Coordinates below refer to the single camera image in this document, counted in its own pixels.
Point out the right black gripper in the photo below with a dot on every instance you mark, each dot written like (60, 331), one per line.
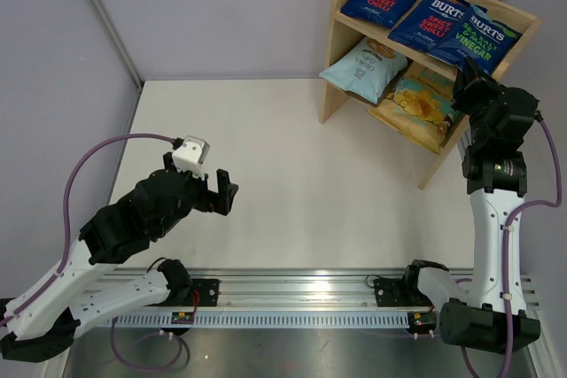
(471, 85)

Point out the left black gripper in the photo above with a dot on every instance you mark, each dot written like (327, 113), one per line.
(221, 201)

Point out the blue sea salt vinegar bag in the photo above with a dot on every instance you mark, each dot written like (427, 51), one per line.
(477, 37)

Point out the tan salt vinegar chips bag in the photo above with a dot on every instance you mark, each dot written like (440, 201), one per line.
(420, 107)

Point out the light blue cassava chips bag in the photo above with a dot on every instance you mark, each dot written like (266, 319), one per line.
(366, 70)

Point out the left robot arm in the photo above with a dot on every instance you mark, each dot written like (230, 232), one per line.
(64, 312)

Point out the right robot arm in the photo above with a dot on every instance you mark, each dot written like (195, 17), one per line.
(491, 314)

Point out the wooden two-tier shelf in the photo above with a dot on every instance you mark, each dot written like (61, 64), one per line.
(345, 32)

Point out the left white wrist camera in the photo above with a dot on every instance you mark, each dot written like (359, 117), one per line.
(190, 156)

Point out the left black base bracket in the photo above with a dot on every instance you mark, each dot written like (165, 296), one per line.
(204, 291)

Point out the black base bracket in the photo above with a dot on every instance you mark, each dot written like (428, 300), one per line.
(391, 292)
(204, 291)

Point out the aluminium mounting rail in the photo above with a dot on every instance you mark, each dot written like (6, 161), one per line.
(295, 289)

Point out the white slotted cable duct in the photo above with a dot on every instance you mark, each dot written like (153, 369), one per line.
(264, 320)

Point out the right black base bracket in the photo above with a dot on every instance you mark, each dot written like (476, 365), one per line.
(391, 292)

